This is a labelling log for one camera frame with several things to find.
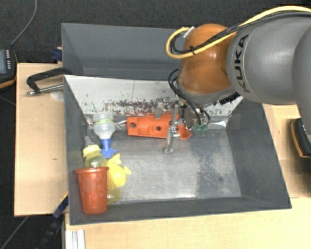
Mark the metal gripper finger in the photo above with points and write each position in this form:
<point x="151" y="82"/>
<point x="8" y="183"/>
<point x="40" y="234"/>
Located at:
<point x="159" y="111"/>
<point x="172" y="139"/>

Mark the orange flat block with holes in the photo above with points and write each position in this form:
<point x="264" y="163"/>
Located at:
<point x="145" y="127"/>

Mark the grey metal bin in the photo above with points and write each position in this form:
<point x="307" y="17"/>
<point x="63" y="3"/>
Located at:
<point x="158" y="170"/>

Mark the clear plastic bottle blue cap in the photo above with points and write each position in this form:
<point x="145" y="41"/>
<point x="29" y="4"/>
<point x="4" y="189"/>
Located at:
<point x="103" y="127"/>

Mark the yellow plastic toy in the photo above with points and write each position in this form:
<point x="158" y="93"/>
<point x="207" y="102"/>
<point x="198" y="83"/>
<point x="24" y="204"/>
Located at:
<point x="117" y="176"/>

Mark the yellow baby bottle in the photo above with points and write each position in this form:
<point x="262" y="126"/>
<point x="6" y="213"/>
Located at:
<point x="94" y="161"/>

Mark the orange plastic cup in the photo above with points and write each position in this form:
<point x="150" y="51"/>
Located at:
<point x="92" y="191"/>

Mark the pale flat board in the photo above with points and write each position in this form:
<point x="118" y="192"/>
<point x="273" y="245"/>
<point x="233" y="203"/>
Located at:
<point x="39" y="144"/>

